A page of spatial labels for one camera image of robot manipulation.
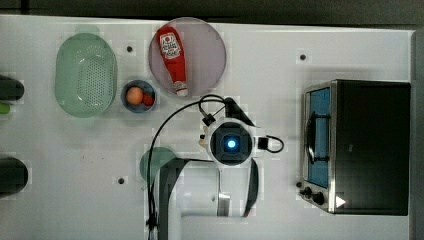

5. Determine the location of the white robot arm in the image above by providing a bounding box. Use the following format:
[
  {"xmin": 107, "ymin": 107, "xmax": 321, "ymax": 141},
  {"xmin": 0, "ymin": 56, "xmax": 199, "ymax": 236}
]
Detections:
[{"xmin": 155, "ymin": 117, "xmax": 259, "ymax": 240}]

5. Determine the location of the black and silver toaster oven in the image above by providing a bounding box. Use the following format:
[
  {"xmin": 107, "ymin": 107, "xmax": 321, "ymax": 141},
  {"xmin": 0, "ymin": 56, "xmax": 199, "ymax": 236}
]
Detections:
[{"xmin": 297, "ymin": 79, "xmax": 411, "ymax": 216}]

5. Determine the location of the small red strawberry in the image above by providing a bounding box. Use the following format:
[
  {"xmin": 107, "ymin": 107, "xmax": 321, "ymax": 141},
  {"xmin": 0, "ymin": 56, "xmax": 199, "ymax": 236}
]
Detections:
[{"xmin": 143, "ymin": 93, "xmax": 155, "ymax": 106}]

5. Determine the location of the grey round plate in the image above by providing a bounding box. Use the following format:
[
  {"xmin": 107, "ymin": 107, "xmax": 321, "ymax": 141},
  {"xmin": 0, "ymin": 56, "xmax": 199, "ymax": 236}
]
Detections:
[{"xmin": 148, "ymin": 17, "xmax": 227, "ymax": 97}]

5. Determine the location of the small blue bowl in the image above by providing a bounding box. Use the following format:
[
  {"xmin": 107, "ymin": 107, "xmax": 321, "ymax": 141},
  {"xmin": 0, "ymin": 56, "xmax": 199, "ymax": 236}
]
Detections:
[{"xmin": 121, "ymin": 80, "xmax": 157, "ymax": 113}]

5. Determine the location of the red ketchup bottle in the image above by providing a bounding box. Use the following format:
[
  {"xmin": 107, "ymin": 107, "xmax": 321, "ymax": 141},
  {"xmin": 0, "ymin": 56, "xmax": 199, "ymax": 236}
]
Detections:
[{"xmin": 156, "ymin": 26, "xmax": 188, "ymax": 97}]

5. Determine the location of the orange egg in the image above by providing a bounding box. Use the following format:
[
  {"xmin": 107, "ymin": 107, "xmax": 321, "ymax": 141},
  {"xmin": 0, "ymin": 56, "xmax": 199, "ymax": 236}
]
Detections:
[{"xmin": 126, "ymin": 86, "xmax": 143, "ymax": 105}]

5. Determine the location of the green perforated colander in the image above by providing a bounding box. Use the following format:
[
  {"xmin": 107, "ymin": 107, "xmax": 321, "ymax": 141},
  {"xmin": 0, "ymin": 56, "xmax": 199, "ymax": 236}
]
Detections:
[{"xmin": 54, "ymin": 25, "xmax": 118, "ymax": 118}]

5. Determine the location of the small black pot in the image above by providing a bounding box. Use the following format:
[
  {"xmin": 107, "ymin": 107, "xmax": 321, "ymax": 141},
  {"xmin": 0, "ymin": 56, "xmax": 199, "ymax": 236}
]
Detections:
[{"xmin": 0, "ymin": 75, "xmax": 25, "ymax": 101}]

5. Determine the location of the large black pot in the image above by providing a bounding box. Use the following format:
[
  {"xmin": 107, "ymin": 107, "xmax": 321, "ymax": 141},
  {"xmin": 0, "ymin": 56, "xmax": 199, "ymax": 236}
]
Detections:
[{"xmin": 0, "ymin": 157, "xmax": 29, "ymax": 198}]

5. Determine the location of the green lime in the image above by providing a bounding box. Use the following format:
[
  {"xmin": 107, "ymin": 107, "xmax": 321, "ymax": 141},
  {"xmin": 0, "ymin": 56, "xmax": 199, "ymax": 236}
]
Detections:
[{"xmin": 0, "ymin": 103, "xmax": 11, "ymax": 114}]

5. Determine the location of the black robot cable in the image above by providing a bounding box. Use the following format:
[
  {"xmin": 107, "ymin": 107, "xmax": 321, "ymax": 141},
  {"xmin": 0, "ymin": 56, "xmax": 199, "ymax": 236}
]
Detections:
[{"xmin": 145, "ymin": 94, "xmax": 228, "ymax": 240}]

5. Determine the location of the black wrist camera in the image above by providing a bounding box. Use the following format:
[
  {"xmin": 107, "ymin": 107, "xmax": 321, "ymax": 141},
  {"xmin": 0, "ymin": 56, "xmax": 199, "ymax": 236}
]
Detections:
[{"xmin": 258, "ymin": 137, "xmax": 269, "ymax": 150}]

